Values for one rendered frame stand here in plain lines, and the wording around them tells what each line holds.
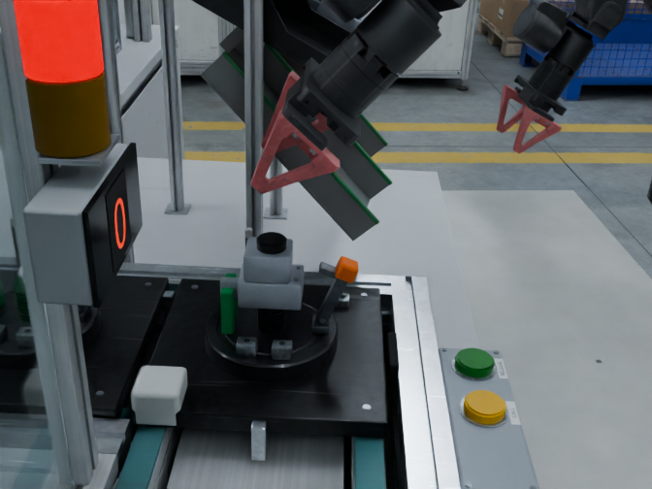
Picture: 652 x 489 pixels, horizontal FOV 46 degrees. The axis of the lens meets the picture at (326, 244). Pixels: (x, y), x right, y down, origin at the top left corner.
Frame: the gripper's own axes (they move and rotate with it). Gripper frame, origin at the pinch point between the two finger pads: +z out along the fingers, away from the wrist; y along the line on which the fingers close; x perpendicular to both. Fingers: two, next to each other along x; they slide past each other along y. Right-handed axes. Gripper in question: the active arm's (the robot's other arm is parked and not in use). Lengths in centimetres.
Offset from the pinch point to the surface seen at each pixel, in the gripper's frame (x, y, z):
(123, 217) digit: -8.1, 18.2, 3.9
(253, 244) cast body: 4.9, -0.3, 7.5
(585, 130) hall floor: 184, -351, -14
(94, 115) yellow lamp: -14.1, 20.6, -2.0
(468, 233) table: 42, -49, 3
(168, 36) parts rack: -15, -51, 14
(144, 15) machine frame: -25, -164, 50
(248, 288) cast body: 7.2, 2.3, 10.4
